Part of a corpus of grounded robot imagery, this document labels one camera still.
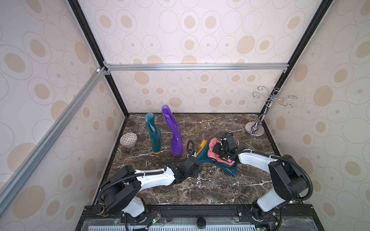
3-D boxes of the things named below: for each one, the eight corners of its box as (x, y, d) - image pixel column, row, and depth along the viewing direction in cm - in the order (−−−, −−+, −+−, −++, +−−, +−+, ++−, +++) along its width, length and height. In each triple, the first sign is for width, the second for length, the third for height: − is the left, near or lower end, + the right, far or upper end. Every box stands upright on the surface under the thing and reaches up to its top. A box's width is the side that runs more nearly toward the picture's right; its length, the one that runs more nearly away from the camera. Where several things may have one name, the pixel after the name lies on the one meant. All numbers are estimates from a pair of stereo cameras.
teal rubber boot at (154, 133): (152, 157, 97) (143, 133, 76) (153, 137, 107) (145, 111, 87) (161, 156, 97) (154, 132, 77) (161, 136, 108) (155, 111, 87)
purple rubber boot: (172, 157, 97) (169, 135, 77) (166, 129, 112) (161, 105, 93) (184, 154, 98) (184, 131, 79) (176, 127, 114) (174, 103, 94)
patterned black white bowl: (121, 147, 102) (118, 143, 97) (124, 136, 107) (122, 132, 103) (136, 147, 102) (134, 143, 97) (139, 136, 107) (137, 132, 103)
